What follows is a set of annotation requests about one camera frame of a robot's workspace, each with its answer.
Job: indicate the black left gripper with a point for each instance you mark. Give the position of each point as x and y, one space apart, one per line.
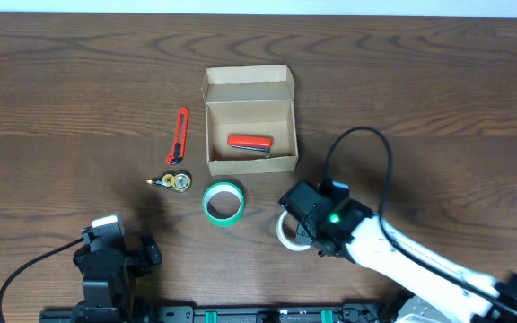
118 258

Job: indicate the red utility knife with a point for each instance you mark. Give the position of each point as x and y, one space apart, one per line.
177 151

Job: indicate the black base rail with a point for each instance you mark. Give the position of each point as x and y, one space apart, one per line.
366 312

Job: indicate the green tape roll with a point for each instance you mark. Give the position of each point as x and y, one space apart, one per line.
218 188

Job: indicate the white tape roll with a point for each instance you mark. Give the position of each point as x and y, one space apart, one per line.
293 246

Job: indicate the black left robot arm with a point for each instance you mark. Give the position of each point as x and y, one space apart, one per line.
108 299

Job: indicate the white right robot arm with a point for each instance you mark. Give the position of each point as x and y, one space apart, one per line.
350 230

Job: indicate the open cardboard box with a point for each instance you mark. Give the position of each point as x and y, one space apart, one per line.
255 100

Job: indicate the black yellow correction tape dispenser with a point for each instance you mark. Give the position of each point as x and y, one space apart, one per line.
177 181

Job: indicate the red stapler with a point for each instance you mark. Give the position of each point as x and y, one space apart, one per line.
250 142

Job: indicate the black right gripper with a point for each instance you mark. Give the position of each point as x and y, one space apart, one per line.
303 231

